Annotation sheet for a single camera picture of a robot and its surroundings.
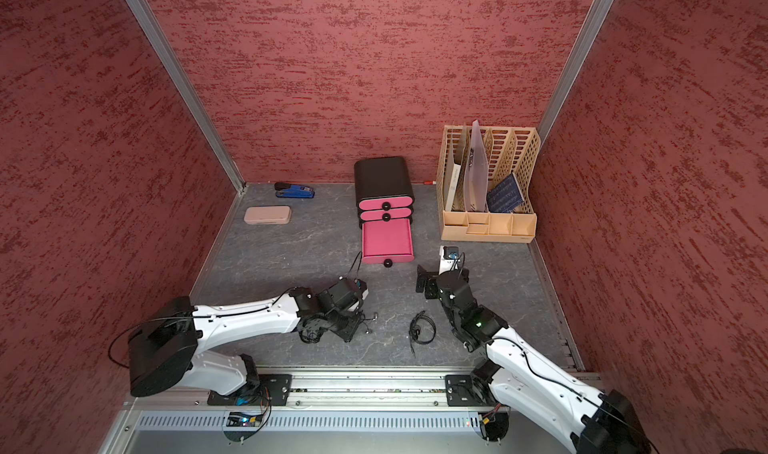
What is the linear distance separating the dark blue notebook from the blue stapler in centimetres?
70

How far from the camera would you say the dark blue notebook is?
1.00 metres

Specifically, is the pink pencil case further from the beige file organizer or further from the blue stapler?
the beige file organizer

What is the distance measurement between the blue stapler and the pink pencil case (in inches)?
2.7

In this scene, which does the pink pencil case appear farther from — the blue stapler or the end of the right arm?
the end of the right arm

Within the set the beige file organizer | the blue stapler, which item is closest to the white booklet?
the beige file organizer

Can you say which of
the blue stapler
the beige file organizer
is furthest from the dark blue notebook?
the blue stapler
